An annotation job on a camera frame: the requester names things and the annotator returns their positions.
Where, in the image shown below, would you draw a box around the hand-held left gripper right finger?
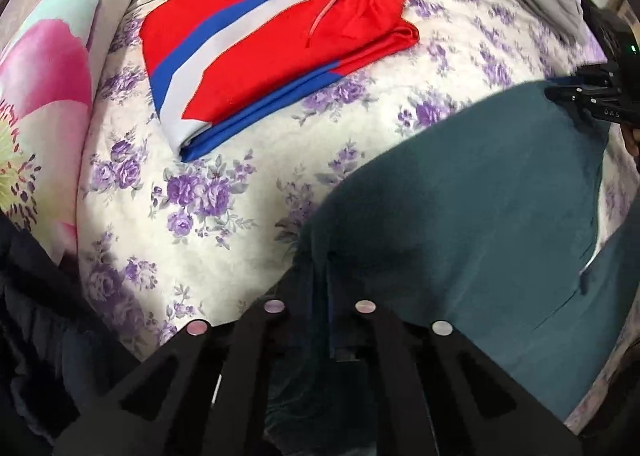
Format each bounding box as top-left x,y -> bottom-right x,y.
330,298 -> 583,456

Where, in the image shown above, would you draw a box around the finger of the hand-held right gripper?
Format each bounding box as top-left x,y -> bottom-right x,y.
544,74 -> 608,123

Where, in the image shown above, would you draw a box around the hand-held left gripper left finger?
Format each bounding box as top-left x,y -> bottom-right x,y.
50,297 -> 301,456

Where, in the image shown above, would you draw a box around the teal pants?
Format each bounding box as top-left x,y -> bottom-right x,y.
260,80 -> 640,456

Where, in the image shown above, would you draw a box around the red blue white pants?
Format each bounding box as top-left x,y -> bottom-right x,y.
139,0 -> 420,163

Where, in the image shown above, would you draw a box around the dark navy clothing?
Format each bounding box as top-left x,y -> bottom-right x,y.
0,213 -> 141,456

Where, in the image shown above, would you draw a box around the purple floral bedsheet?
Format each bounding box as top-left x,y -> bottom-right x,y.
75,0 -> 640,437

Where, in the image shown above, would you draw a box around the pink floral pillow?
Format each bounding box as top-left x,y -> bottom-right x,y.
0,0 -> 140,257

